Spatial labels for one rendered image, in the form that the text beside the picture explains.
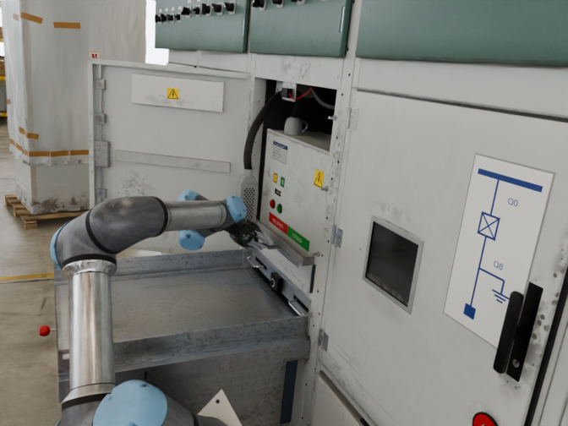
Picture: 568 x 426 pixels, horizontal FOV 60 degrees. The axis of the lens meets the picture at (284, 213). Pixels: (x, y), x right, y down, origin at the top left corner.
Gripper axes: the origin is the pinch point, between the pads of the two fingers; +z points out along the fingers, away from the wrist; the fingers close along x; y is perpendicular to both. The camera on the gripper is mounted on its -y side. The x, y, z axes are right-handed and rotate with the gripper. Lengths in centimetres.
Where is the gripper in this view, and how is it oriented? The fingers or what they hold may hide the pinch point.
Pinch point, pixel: (264, 243)
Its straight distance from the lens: 173.0
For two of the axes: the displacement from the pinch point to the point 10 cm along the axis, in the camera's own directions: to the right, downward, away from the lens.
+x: 5.3, -8.4, -0.2
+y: 4.2, 2.8, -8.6
